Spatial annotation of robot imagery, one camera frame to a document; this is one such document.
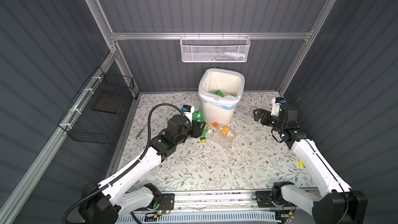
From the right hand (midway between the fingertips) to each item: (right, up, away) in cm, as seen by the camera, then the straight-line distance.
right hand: (263, 113), depth 80 cm
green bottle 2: (-21, +12, +14) cm, 28 cm away
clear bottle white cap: (-17, -19, +16) cm, 30 cm away
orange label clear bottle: (-17, -12, +13) cm, 25 cm away
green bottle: (-33, -1, -7) cm, 34 cm away
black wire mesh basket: (-83, 0, -6) cm, 84 cm away
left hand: (-32, -4, -5) cm, 33 cm away
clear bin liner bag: (-14, +19, +16) cm, 28 cm away
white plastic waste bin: (-24, -1, +11) cm, 27 cm away
